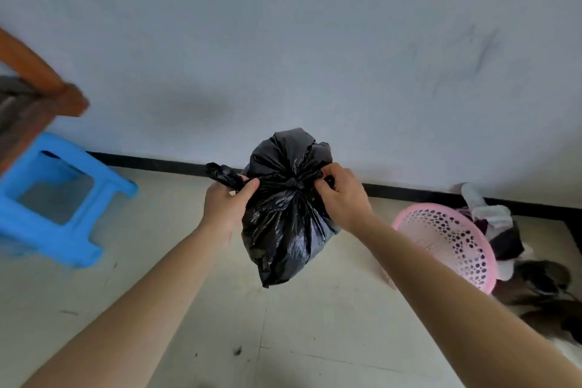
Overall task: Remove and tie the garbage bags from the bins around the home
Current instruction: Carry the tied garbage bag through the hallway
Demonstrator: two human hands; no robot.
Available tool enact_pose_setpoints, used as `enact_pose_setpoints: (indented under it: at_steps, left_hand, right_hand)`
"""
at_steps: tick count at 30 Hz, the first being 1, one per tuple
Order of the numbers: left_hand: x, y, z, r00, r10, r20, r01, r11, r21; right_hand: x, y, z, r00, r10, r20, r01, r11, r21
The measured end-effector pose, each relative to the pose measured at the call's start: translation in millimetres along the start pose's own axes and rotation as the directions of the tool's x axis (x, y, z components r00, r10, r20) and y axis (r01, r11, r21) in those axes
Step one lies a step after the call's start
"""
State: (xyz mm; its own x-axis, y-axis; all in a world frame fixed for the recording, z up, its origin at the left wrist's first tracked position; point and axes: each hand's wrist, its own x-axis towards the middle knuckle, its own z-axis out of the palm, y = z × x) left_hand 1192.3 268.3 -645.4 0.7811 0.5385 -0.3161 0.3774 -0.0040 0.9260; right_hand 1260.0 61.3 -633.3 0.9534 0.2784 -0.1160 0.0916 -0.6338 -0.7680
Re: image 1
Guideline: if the pink perforated plastic basket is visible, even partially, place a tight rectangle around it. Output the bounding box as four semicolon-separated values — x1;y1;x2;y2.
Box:
392;203;498;295

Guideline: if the blue plastic stool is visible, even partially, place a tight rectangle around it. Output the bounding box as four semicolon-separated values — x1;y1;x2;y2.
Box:
0;132;139;269

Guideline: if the black plastic garbage bag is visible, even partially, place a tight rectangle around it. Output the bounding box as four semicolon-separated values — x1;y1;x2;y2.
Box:
205;128;342;289

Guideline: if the person's right forearm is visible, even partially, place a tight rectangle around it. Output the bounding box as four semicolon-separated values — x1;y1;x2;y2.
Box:
352;215;582;388

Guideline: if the person's left forearm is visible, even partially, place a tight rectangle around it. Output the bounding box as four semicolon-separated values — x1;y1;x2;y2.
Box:
20;222;233;388

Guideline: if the brown wooden furniture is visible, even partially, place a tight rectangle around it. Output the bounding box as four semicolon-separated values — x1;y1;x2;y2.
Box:
0;28;90;175

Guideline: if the person's left hand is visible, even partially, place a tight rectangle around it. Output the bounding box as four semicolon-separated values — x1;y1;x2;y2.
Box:
200;175;260;235

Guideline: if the pile of clothes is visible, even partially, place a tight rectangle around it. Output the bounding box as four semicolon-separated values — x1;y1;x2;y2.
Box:
457;182;582;347

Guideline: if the person's right hand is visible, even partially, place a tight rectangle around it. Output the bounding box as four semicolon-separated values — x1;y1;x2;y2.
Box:
314;162;374;235

